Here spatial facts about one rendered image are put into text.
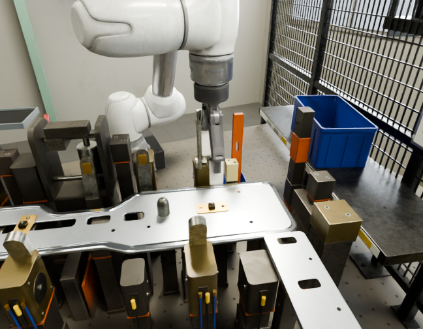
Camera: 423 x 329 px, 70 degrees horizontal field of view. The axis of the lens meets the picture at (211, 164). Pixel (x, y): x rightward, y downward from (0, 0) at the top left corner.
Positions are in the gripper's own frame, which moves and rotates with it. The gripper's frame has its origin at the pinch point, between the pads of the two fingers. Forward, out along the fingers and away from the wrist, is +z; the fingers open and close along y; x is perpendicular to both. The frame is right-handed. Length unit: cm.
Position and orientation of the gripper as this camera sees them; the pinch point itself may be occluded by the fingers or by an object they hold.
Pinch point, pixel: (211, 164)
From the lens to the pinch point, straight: 73.7
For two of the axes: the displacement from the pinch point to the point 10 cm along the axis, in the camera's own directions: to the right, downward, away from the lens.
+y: 1.6, 5.0, -8.5
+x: 9.9, -0.8, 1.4
